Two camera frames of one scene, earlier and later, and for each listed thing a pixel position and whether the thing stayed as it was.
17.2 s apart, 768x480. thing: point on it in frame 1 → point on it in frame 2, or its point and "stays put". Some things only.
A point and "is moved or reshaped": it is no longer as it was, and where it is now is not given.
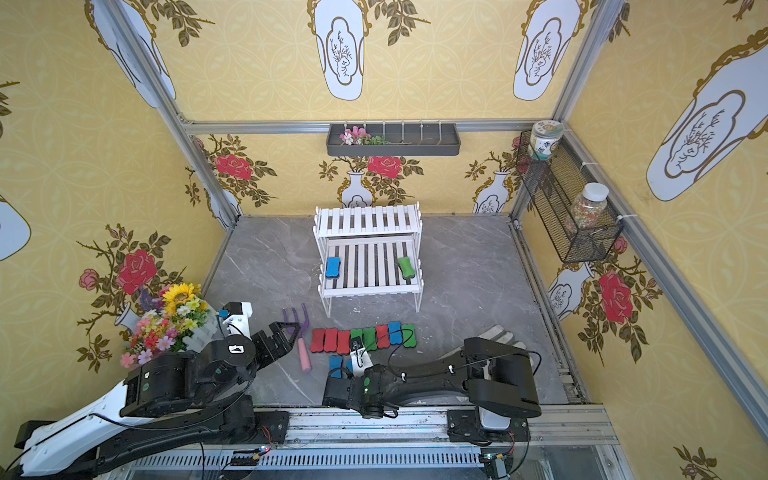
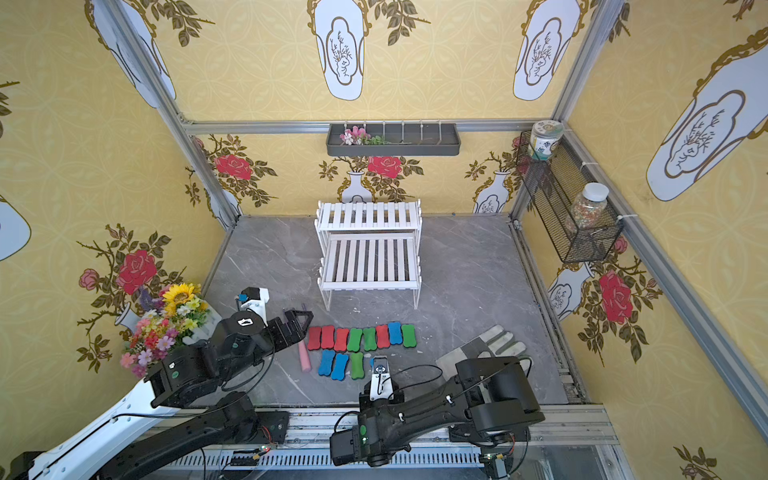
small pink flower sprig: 357,136 stays put
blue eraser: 395,333 stays put
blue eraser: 335,362 is moved or reshaped
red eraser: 343,342 stays put
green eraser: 408,336 stays put
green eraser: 406,268 is moved or reshaped
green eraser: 369,338 stays put
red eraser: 383,330 stays put
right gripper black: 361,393 → 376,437
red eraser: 317,343 stays put
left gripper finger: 280,336 → 293,315
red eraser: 330,340 stays put
